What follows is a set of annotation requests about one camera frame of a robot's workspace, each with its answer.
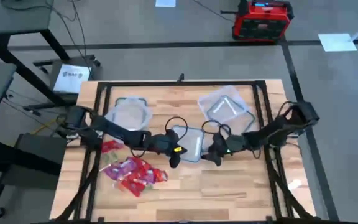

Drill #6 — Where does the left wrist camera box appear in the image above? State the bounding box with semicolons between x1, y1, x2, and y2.
158;132;178;149

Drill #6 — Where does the purple candy pack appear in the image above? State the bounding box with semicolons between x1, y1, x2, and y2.
143;169;158;184
104;158;138;181

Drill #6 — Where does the yellow cable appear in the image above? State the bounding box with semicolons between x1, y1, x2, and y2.
31;116;67;136

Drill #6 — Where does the black floor cable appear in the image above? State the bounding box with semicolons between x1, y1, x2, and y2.
0;0;88;74

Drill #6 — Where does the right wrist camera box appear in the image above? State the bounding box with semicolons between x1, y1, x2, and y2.
219;138;241;155

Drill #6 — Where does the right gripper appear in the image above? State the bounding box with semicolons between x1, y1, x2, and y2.
201;131;247;168

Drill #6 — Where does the white printed paper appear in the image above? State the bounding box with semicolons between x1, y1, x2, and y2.
53;63;92;95

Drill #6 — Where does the white sticker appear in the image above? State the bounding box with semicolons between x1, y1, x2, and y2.
287;178;303;192

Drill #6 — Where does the dark grey box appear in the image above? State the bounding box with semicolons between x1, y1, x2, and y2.
1;133;68;187

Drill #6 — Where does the white paper sheet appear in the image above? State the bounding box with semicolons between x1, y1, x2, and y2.
318;33;358;53
155;0;177;8

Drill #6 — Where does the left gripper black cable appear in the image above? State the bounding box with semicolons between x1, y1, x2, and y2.
131;116;188;158

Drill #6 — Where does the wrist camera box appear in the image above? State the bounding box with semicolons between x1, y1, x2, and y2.
158;132;178;149
219;138;241;155

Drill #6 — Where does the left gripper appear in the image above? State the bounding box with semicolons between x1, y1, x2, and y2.
149;128;189;169

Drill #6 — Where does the black table leg frame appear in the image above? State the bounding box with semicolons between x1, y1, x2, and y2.
0;135;63;215

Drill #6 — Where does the red portable power station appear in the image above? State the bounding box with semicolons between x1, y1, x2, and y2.
231;0;295;44

